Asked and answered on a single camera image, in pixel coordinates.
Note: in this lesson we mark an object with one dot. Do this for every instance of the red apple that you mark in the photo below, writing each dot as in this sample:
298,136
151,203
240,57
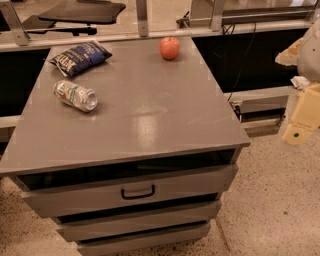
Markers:
169,47

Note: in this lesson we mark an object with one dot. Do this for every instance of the silver green 7up can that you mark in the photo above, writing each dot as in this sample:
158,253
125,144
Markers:
74,95

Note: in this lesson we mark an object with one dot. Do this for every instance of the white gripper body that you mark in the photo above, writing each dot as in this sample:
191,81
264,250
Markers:
310,55

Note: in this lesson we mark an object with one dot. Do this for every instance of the blue chip bag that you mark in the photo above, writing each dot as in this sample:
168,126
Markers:
80,58

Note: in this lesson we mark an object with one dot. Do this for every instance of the grey drawer cabinet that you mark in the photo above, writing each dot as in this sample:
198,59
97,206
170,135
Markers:
157,122

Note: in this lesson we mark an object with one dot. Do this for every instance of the black drawer handle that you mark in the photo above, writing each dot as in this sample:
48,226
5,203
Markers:
137,193

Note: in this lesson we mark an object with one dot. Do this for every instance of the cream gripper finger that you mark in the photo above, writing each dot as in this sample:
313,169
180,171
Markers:
305,118
290,56

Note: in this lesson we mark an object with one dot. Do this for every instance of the white cloth packet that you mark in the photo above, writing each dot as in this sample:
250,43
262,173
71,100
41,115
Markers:
300,82

